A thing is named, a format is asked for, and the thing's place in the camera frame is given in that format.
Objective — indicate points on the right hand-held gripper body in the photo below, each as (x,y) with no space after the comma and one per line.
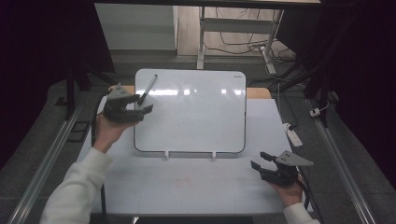
(285,177)

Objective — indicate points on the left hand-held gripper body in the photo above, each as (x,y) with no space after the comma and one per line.
(117,109)

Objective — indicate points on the grey whiteboard marker black cap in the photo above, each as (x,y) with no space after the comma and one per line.
(149,85)

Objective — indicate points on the white whiteboard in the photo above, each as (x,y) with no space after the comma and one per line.
(199,115)

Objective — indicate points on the person's right hand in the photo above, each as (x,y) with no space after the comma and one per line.
(291,194)

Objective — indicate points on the person's left hand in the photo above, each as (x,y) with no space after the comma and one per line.
(107,132)

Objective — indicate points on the white power strip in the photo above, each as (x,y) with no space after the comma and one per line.
(293,135)

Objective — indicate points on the white whiteboard support foot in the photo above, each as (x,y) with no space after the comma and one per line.
(214,155)
(166,154)

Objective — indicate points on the black stand legs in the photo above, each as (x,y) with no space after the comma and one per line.
(320,90)
(71,90)

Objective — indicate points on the small white plug adapter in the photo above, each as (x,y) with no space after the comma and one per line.
(314,112)

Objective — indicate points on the black floor socket frame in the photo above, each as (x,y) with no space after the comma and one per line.
(78,132)

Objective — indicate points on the metal floor rail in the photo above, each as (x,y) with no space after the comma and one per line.
(46,168)
(342,174)

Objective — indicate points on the white desk frame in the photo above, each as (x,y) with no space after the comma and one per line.
(236,25)

